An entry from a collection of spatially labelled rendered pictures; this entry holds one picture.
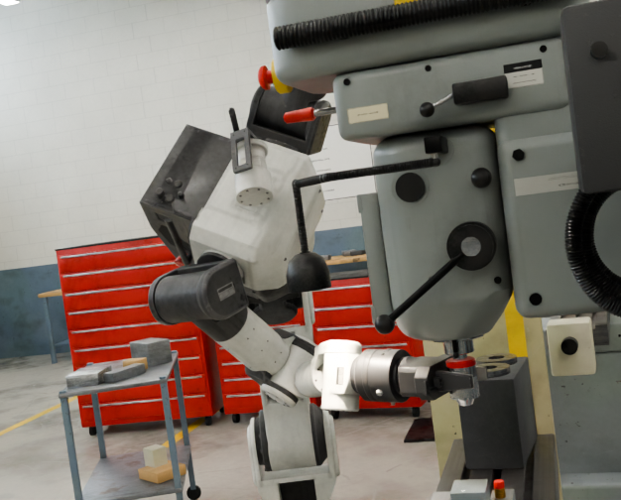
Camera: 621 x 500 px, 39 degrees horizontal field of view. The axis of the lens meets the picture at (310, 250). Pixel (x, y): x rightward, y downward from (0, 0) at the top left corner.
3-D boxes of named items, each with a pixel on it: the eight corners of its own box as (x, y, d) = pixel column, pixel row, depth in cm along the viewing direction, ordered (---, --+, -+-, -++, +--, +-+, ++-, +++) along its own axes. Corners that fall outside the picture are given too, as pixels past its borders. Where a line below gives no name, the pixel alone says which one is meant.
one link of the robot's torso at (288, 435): (261, 465, 212) (237, 274, 214) (333, 456, 212) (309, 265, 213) (255, 480, 197) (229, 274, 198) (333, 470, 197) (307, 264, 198)
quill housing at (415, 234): (390, 350, 133) (362, 139, 131) (410, 327, 152) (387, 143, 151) (519, 339, 128) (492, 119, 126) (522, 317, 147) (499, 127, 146)
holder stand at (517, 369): (465, 469, 183) (453, 375, 182) (484, 438, 204) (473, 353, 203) (524, 468, 179) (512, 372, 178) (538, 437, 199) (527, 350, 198)
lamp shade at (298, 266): (283, 291, 147) (278, 254, 147) (323, 284, 149) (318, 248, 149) (295, 294, 140) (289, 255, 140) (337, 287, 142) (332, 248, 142)
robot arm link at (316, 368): (330, 338, 151) (310, 344, 164) (327, 391, 149) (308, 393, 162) (366, 341, 153) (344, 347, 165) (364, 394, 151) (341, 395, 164)
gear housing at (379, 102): (337, 142, 130) (328, 74, 129) (369, 147, 153) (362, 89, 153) (572, 106, 121) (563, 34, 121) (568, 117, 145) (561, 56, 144)
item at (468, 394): (443, 398, 142) (439, 366, 141) (466, 391, 144) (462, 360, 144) (462, 402, 138) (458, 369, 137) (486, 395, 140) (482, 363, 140)
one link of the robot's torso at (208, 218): (157, 301, 194) (113, 218, 162) (226, 179, 207) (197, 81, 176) (279, 348, 186) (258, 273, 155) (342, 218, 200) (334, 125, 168)
